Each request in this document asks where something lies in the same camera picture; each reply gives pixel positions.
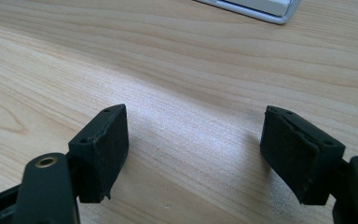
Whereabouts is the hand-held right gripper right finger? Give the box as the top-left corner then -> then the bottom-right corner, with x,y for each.
259,105 -> 347,206

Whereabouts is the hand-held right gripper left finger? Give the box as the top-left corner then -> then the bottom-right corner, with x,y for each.
67,104 -> 130,204

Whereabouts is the silver flat device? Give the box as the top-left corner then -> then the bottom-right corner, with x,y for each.
195,0 -> 302,25

